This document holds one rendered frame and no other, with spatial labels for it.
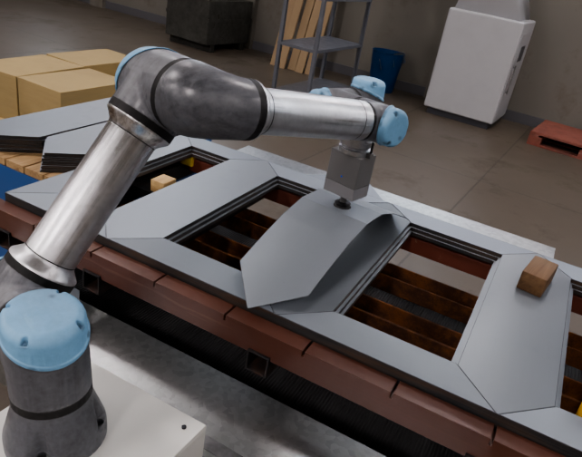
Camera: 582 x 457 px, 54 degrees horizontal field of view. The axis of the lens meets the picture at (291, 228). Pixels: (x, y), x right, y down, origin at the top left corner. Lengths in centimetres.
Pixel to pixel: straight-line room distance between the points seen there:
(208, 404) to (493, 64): 578
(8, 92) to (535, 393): 370
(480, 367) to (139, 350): 70
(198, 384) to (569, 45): 655
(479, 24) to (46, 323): 610
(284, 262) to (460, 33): 561
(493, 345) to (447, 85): 562
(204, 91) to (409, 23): 692
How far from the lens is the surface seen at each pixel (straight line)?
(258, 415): 117
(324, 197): 139
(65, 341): 84
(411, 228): 167
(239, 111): 85
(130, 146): 93
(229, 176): 175
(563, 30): 731
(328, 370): 110
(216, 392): 120
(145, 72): 92
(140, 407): 103
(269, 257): 123
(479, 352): 122
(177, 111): 85
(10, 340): 85
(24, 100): 412
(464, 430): 107
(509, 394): 114
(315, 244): 124
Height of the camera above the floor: 151
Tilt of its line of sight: 27 degrees down
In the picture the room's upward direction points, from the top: 10 degrees clockwise
